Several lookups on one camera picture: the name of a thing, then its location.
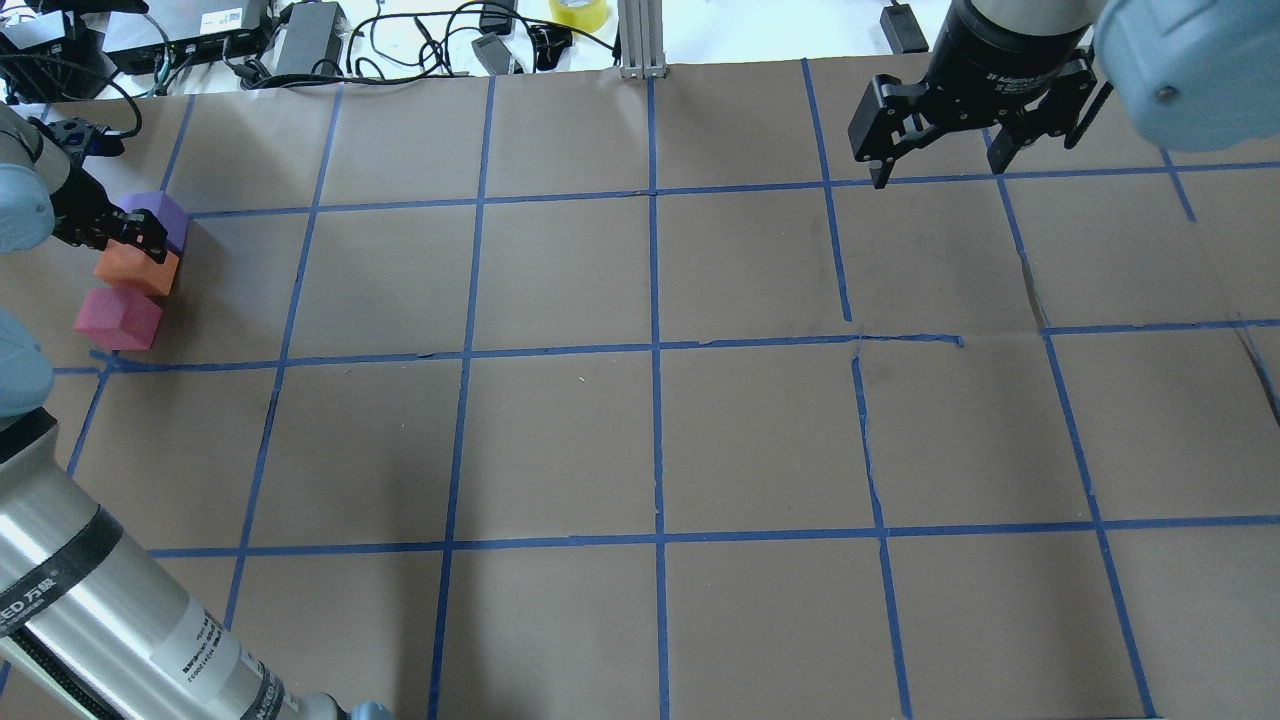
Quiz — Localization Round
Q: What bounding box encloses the orange foam block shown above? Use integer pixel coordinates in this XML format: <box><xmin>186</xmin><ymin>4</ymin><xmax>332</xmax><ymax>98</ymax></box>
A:
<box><xmin>93</xmin><ymin>241</ymin><xmax>180</xmax><ymax>297</ymax></box>

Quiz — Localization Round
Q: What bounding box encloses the grey power brick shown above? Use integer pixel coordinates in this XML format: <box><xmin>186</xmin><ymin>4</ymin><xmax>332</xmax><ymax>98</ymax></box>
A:
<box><xmin>273</xmin><ymin>1</ymin><xmax>346</xmax><ymax>77</ymax></box>

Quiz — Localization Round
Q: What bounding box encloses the pink foam block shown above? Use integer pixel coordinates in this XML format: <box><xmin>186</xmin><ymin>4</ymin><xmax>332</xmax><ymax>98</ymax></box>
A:
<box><xmin>73</xmin><ymin>287</ymin><xmax>163</xmax><ymax>351</ymax></box>

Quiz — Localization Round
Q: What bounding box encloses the yellow tape roll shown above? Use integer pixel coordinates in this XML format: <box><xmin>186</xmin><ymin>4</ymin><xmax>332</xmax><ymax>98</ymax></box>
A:
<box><xmin>548</xmin><ymin>0</ymin><xmax>609</xmax><ymax>33</ymax></box>

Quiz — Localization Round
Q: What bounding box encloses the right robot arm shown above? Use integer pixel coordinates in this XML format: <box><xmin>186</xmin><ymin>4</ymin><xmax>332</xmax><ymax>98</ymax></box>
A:
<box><xmin>847</xmin><ymin>1</ymin><xmax>1279</xmax><ymax>190</ymax></box>

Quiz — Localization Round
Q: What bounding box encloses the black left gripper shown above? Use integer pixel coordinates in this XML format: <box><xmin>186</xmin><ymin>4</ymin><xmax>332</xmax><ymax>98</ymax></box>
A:
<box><xmin>50</xmin><ymin>167</ymin><xmax>169</xmax><ymax>265</ymax></box>

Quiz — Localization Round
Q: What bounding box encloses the black electronics box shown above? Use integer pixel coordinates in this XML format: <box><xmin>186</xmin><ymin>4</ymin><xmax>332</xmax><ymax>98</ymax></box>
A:
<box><xmin>102</xmin><ymin>1</ymin><xmax>275</xmax><ymax>76</ymax></box>

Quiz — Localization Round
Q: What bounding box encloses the aluminium frame post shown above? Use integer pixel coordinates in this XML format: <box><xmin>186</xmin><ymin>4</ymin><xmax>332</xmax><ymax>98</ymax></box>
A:
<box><xmin>617</xmin><ymin>0</ymin><xmax>669</xmax><ymax>79</ymax></box>

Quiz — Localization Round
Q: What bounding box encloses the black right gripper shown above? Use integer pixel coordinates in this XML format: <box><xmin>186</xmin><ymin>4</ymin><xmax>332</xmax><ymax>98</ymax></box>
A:
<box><xmin>847</xmin><ymin>1</ymin><xmax>1097</xmax><ymax>190</ymax></box>

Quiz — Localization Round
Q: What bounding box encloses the purple foam block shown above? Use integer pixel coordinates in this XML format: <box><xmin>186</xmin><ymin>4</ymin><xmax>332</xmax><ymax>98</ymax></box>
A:
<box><xmin>118</xmin><ymin>191</ymin><xmax>189</xmax><ymax>258</ymax></box>

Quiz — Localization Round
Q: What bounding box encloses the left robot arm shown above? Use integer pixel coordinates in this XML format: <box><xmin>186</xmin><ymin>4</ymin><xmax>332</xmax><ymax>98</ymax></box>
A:
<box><xmin>1</xmin><ymin>108</ymin><xmax>390</xmax><ymax>719</ymax></box>

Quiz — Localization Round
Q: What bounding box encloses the black power adapter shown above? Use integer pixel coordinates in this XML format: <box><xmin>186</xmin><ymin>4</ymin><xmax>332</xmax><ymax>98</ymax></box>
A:
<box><xmin>879</xmin><ymin>1</ymin><xmax>931</xmax><ymax>55</ymax></box>

